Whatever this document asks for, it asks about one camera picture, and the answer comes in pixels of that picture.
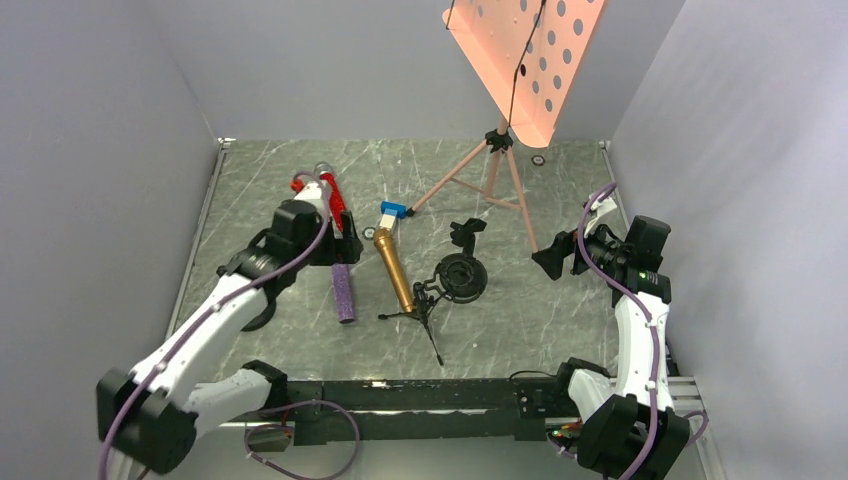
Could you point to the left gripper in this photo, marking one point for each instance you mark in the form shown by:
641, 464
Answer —
347, 245

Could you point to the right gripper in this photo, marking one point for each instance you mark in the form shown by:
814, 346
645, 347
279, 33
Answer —
565, 248

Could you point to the purple glitter microphone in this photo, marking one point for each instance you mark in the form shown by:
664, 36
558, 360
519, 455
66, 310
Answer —
343, 294

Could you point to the red glitter microphone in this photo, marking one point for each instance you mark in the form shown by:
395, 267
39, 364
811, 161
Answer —
337, 206

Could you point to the black tripod shock-mount stand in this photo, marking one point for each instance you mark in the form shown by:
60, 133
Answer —
458, 278

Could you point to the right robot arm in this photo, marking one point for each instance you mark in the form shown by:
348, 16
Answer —
630, 429

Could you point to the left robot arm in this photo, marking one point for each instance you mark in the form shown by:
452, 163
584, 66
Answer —
150, 417

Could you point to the black round-base mic stand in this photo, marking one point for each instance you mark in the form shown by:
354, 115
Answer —
464, 236

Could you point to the pink music stand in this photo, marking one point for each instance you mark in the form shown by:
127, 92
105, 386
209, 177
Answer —
527, 54

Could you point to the gold microphone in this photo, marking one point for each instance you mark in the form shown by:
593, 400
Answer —
385, 245

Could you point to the blue white toy block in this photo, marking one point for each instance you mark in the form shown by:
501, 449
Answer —
391, 213

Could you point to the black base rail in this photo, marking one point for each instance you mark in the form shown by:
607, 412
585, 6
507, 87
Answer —
521, 408

